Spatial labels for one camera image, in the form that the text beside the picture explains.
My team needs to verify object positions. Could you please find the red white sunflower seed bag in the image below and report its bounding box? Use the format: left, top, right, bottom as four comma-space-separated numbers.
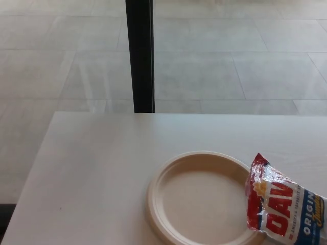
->
244, 152, 327, 245

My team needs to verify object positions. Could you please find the beige round paper plate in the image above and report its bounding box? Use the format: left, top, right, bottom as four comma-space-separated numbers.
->
146, 151, 266, 245

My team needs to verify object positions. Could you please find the black vertical post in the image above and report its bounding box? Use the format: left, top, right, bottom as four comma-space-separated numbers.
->
125, 0, 156, 113

